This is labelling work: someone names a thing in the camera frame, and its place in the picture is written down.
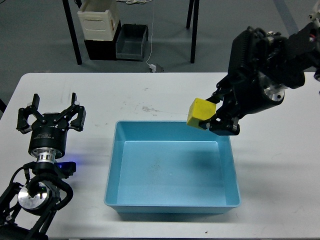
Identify yellow block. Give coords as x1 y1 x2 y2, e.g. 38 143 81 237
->
186 98 217 130

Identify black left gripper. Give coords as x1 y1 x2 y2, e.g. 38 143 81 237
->
16 92 86 159

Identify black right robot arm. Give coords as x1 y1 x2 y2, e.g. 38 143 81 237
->
198 22 320 136

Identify white cable bundle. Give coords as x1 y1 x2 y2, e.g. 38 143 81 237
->
116 0 153 6

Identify black table leg left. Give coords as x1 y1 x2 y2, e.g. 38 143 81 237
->
62 0 82 65

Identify white chair base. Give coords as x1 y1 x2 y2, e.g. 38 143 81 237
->
308 0 320 28

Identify light blue plastic bin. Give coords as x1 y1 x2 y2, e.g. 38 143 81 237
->
104 121 241 214

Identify black table leg right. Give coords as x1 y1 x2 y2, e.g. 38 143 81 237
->
185 0 200 64

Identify grey plastic bin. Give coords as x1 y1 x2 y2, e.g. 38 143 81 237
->
115 24 149 62

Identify cream plastic crate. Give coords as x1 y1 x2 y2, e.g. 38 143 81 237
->
77 0 120 41

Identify black table leg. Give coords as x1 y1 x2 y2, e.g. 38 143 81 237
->
185 0 200 64
62 0 82 65

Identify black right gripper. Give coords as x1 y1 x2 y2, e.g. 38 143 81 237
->
202 71 285 136

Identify dark brown box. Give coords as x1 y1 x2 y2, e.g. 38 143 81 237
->
84 21 122 61

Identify white power adapter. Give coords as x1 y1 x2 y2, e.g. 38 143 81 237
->
149 64 157 73

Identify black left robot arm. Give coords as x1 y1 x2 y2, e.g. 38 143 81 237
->
0 93 86 240

